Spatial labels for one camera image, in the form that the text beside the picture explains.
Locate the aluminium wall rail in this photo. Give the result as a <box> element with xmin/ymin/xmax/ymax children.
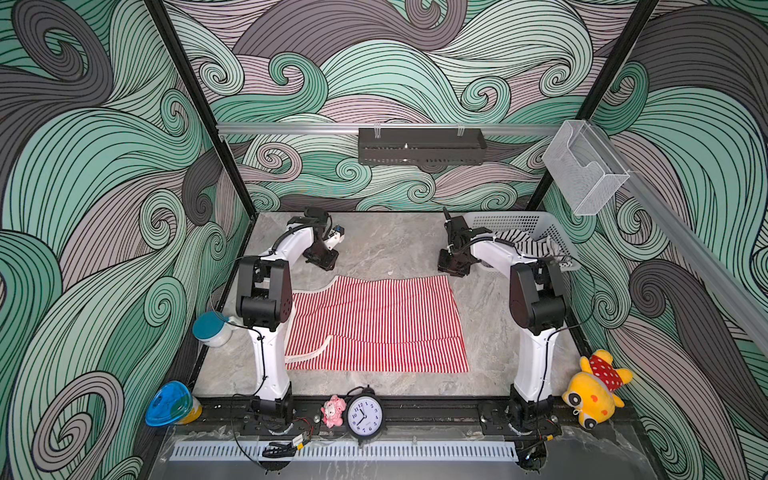
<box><xmin>216</xmin><ymin>122</ymin><xmax>561</xmax><ymax>136</ymax></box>
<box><xmin>597</xmin><ymin>130</ymin><xmax>767</xmax><ymax>350</ymax></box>

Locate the red white striped tank top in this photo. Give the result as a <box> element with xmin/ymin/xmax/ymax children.
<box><xmin>285</xmin><ymin>276</ymin><xmax>469</xmax><ymax>374</ymax></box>

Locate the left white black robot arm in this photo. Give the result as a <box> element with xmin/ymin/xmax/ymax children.
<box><xmin>235</xmin><ymin>207</ymin><xmax>344</xmax><ymax>424</ymax></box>

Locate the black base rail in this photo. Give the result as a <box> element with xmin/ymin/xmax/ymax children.
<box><xmin>209</xmin><ymin>394</ymin><xmax>631</xmax><ymax>438</ymax></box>

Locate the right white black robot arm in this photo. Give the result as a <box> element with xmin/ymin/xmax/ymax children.
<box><xmin>437</xmin><ymin>210</ymin><xmax>568</xmax><ymax>430</ymax></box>

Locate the aluminium back wall rail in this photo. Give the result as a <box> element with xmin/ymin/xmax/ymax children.
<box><xmin>216</xmin><ymin>122</ymin><xmax>561</xmax><ymax>136</ymax></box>

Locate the black round alarm clock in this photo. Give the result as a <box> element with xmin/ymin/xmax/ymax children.
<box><xmin>344</xmin><ymin>386</ymin><xmax>385</xmax><ymax>446</ymax></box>

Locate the teal lid white cup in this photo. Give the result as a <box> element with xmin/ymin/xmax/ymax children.
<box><xmin>192</xmin><ymin>311</ymin><xmax>239</xmax><ymax>348</ymax></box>

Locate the yellow plush toy red shirt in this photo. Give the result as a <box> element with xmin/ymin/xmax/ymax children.
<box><xmin>561</xmin><ymin>349</ymin><xmax>634</xmax><ymax>430</ymax></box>

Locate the blue yellow plastic toy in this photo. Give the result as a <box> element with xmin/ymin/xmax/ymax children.
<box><xmin>145</xmin><ymin>381</ymin><xmax>203</xmax><ymax>427</ymax></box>

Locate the pink plush toy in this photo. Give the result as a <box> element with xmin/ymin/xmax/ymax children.
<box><xmin>321</xmin><ymin>395</ymin><xmax>347</xmax><ymax>429</ymax></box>

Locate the clear acrylic wall holder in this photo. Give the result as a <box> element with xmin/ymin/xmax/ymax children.
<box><xmin>543</xmin><ymin>120</ymin><xmax>630</xmax><ymax>216</ymax></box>

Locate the white plastic laundry basket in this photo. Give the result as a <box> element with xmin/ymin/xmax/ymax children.
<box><xmin>463</xmin><ymin>211</ymin><xmax>581</xmax><ymax>272</ymax></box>

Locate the black white striped tank top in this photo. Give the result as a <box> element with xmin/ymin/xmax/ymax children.
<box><xmin>494</xmin><ymin>230</ymin><xmax>571</xmax><ymax>265</ymax></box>

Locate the aluminium right wall rail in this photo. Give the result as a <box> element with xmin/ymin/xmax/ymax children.
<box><xmin>597</xmin><ymin>130</ymin><xmax>767</xmax><ymax>350</ymax></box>

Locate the white slotted cable duct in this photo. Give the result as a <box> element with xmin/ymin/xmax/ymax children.
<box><xmin>169</xmin><ymin>440</ymin><xmax>518</xmax><ymax>463</ymax></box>

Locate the black wall shelf tray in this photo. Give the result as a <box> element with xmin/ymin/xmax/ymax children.
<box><xmin>357</xmin><ymin>129</ymin><xmax>488</xmax><ymax>168</ymax></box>

